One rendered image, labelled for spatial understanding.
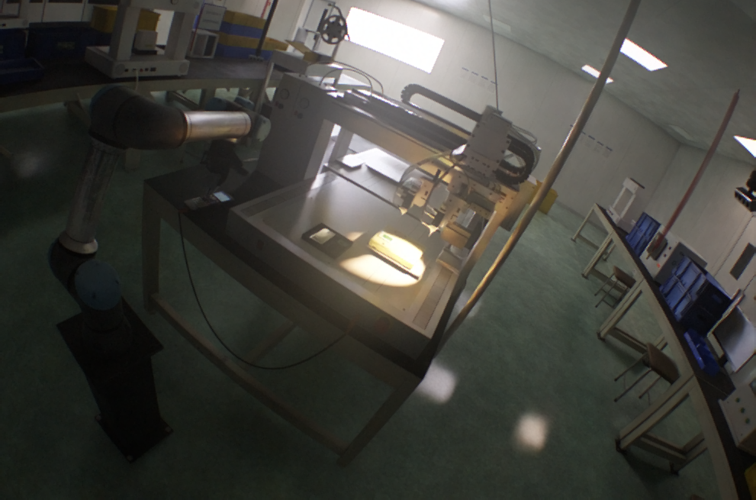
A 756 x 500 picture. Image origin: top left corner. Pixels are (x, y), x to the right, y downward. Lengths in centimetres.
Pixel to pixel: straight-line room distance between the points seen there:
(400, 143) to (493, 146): 35
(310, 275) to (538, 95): 753
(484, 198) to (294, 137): 83
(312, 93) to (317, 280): 77
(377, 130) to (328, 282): 57
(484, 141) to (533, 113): 712
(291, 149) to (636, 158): 791
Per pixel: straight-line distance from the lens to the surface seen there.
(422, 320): 101
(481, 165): 108
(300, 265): 104
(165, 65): 298
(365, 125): 130
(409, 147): 125
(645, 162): 878
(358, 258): 112
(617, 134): 850
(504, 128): 109
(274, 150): 160
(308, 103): 147
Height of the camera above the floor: 146
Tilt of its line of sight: 25 degrees down
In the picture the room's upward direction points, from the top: 24 degrees clockwise
